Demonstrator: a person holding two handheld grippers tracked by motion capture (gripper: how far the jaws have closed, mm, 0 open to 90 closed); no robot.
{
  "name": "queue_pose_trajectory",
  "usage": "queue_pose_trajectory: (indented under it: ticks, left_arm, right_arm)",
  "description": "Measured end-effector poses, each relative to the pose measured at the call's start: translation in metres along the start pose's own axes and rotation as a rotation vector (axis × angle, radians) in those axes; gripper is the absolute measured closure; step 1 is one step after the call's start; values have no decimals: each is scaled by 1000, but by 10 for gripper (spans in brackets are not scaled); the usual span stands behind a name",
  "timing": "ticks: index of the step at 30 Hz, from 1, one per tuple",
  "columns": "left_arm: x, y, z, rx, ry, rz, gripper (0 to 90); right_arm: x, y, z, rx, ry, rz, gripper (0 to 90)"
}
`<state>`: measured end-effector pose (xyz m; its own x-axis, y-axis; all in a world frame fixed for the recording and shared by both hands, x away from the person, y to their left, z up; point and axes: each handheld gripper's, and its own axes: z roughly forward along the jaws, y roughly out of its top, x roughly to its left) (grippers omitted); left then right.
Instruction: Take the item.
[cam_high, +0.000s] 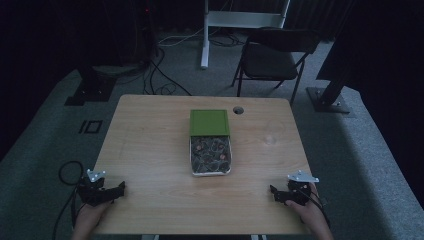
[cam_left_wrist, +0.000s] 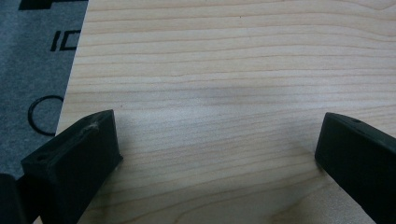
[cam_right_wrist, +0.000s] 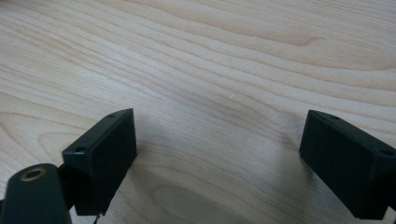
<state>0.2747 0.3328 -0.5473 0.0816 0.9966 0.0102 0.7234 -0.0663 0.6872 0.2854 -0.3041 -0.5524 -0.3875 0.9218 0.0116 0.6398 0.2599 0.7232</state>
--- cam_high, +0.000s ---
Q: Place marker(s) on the person's left hand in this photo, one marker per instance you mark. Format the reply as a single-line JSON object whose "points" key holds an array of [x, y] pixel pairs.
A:
{"points": [[89, 215]]}

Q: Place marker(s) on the person's right hand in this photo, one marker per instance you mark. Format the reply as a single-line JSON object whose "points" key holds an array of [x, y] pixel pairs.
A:
{"points": [[308, 211]]}

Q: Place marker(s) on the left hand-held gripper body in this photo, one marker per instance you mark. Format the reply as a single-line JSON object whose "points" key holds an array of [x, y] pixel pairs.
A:
{"points": [[91, 191]]}

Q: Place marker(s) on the dark equipment tower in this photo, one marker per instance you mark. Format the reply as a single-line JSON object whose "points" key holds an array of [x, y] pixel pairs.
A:
{"points": [[146, 30]]}

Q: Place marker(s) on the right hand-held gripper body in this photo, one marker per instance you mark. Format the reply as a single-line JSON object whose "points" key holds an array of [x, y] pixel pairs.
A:
{"points": [[299, 190]]}

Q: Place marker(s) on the green box sleeve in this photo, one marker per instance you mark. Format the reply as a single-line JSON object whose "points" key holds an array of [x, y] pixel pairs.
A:
{"points": [[209, 122]]}

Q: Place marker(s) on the black stand with base plate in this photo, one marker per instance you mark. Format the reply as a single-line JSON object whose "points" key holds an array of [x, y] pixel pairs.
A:
{"points": [[330, 96], [91, 88]]}

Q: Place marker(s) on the white patterned drawer tray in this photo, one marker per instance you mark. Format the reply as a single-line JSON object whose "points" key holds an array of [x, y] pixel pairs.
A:
{"points": [[210, 156]]}

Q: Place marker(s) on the black folding chair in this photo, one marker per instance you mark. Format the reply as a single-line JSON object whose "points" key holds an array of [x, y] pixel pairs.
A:
{"points": [[270, 60]]}

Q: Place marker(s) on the white metal stand frame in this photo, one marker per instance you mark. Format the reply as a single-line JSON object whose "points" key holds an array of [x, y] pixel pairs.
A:
{"points": [[233, 18]]}

